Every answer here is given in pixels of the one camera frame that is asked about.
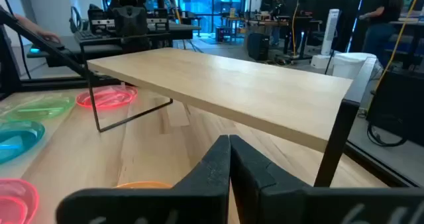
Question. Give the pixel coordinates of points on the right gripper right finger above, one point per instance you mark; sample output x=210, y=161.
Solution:
x=265, y=201

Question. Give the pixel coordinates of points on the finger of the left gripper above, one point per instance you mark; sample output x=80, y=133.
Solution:
x=139, y=22
x=122, y=22

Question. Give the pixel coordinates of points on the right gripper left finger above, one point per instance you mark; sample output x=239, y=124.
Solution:
x=198, y=201

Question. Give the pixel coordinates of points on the orange transparent plastic plate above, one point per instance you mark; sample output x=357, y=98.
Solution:
x=144, y=185

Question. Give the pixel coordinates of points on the pink transparent plastic plate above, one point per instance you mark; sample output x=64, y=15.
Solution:
x=16, y=201
x=116, y=98

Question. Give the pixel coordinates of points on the green transparent plastic plate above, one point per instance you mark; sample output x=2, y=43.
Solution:
x=43, y=109

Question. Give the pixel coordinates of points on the blue transparent plastic plate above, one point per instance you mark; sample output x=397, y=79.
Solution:
x=16, y=141

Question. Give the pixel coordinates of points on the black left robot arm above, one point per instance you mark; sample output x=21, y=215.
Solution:
x=136, y=45

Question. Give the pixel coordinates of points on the person's forearm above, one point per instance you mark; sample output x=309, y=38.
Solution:
x=30, y=25

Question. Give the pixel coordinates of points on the black keyboard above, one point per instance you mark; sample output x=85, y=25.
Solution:
x=84, y=35

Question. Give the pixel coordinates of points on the dark grey side table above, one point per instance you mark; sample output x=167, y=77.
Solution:
x=182, y=30

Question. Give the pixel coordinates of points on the person's hand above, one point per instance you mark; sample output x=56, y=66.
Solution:
x=49, y=36

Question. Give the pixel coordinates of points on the large glass window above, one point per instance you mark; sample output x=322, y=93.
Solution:
x=202, y=5

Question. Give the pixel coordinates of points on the wooden tray board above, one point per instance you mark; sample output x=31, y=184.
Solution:
x=215, y=85

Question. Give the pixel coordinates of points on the black computer tower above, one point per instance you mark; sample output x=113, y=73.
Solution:
x=258, y=46

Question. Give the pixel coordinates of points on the person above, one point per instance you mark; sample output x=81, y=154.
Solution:
x=277, y=8
x=381, y=35

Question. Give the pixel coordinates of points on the black work table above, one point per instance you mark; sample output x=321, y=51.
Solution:
x=298, y=20

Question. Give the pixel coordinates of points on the white plastic bin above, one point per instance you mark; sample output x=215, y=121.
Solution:
x=351, y=65

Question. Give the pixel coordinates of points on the black equipment case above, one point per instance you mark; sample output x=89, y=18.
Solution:
x=397, y=101

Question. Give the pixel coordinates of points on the white tower fan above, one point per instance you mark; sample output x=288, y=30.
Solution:
x=330, y=32

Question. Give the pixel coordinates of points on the black partition curtain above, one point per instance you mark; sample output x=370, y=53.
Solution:
x=348, y=18

